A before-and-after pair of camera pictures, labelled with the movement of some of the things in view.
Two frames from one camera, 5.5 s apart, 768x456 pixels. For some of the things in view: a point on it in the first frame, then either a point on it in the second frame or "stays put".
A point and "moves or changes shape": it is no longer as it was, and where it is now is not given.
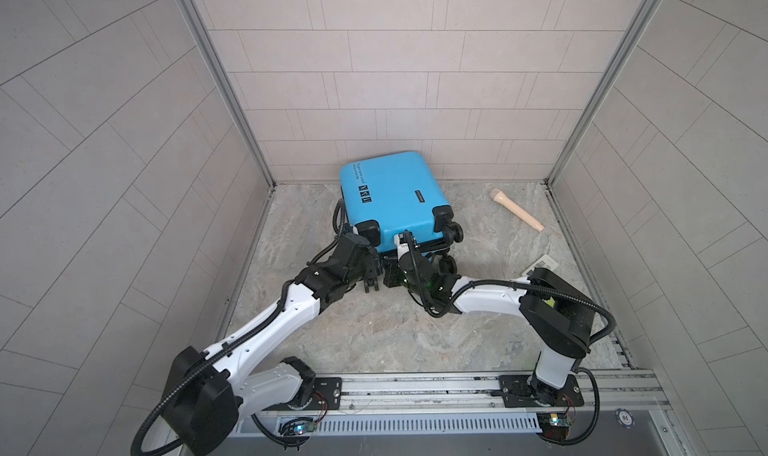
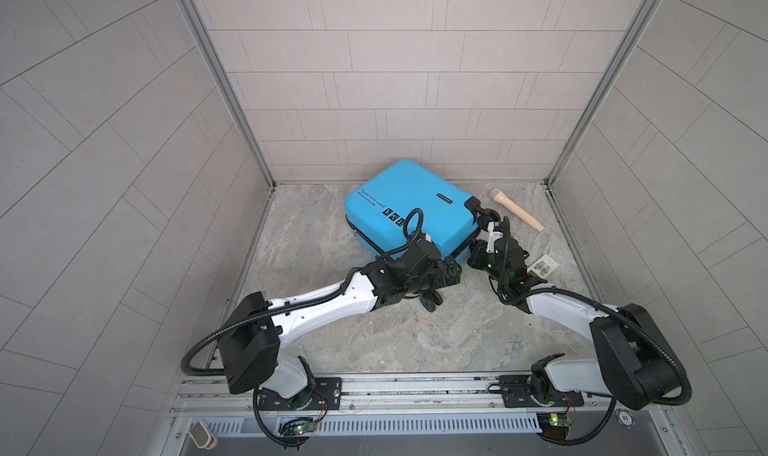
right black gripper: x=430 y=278 → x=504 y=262
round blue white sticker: x=625 y=418 stays put
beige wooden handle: x=511 y=206 stays put
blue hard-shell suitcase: x=386 y=197 moves or changes shape
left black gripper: x=372 y=265 → x=439 y=280
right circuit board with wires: x=557 y=425 stays put
